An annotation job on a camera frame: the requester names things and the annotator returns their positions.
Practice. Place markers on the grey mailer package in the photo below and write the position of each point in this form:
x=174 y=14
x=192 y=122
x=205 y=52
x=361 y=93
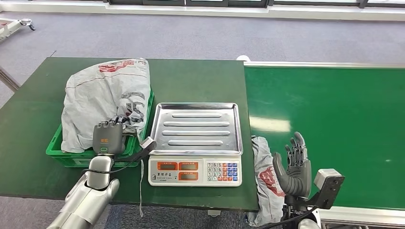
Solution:
x=262 y=158
x=95 y=94

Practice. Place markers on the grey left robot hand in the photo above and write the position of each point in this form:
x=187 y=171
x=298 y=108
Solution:
x=109 y=139

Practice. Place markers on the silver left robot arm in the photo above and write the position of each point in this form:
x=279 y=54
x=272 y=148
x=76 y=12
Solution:
x=85 y=199

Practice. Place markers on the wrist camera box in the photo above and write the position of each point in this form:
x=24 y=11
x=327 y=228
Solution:
x=329 y=185
x=147 y=143

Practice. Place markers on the grey metal rail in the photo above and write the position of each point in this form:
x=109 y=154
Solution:
x=8 y=79

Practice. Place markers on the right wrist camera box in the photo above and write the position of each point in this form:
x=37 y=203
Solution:
x=329 y=185

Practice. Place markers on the white round conveyor end cap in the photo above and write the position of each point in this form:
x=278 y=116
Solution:
x=243 y=58

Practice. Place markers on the electronic scale with steel tray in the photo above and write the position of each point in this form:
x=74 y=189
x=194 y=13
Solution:
x=196 y=126

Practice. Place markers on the white window ledge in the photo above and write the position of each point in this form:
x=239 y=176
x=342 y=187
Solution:
x=316 y=13

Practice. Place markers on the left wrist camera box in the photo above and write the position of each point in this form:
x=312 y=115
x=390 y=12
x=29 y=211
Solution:
x=147 y=143

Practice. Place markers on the white wheeled cart frame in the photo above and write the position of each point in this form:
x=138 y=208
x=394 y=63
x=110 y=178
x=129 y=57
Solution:
x=8 y=27

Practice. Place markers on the green plastic crate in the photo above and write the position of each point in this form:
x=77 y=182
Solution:
x=79 y=159

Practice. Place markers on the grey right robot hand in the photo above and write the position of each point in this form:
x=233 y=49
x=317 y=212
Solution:
x=299 y=180

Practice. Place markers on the green conveyor belt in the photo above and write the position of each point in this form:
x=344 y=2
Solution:
x=332 y=110

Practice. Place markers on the grey mailer package, red print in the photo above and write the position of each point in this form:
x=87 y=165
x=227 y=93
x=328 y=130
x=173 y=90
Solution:
x=262 y=158

